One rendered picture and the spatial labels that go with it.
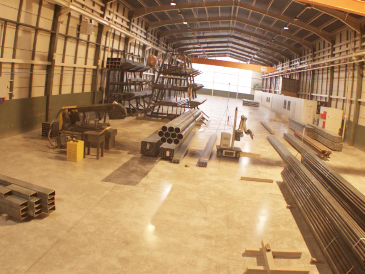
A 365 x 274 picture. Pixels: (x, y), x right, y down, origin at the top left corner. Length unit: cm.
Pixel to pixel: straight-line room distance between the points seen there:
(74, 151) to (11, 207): 440
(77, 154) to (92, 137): 78
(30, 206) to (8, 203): 42
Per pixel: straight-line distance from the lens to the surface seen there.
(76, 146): 946
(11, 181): 627
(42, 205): 582
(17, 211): 558
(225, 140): 1169
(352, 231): 483
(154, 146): 1078
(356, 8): 1238
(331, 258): 499
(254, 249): 518
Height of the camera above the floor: 256
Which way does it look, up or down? 10 degrees down
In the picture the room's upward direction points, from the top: 5 degrees clockwise
